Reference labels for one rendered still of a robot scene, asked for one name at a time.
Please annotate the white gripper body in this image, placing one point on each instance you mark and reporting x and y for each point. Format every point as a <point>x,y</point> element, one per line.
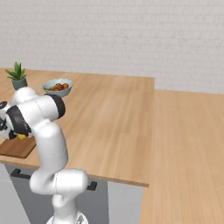
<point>3,134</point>

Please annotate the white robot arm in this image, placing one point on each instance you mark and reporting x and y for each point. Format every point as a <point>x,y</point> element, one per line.
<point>49,140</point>

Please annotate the brown wooden cutting board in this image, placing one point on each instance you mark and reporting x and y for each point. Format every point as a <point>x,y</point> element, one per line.
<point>17,149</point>

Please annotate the green plant in grey pot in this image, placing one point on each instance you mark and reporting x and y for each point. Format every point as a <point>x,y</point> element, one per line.
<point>18,78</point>

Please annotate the pale grey cupboard door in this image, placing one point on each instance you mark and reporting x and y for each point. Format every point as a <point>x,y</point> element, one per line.
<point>8,201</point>
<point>124,204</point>

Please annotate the pale blue bowl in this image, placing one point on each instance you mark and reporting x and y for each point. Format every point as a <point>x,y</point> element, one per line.
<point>59,92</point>

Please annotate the orange and red fruit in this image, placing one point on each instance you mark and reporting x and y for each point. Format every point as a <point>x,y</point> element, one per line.
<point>59,86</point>

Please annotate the grey cabinet front panel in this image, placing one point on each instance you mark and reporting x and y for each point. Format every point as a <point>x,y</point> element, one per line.
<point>96,207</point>

